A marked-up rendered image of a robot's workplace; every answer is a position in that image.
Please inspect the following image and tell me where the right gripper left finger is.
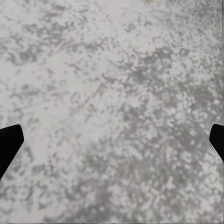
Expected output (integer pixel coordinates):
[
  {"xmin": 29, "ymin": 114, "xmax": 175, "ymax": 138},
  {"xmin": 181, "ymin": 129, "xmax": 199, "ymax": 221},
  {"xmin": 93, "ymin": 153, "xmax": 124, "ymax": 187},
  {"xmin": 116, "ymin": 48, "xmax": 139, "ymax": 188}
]
[{"xmin": 0, "ymin": 124, "xmax": 24, "ymax": 180}]

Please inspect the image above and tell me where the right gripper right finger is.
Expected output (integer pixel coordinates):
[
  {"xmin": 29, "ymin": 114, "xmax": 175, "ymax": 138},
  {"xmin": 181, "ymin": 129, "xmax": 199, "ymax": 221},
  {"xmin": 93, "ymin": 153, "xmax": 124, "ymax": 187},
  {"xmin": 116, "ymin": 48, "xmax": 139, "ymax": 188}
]
[{"xmin": 209, "ymin": 124, "xmax": 224, "ymax": 162}]

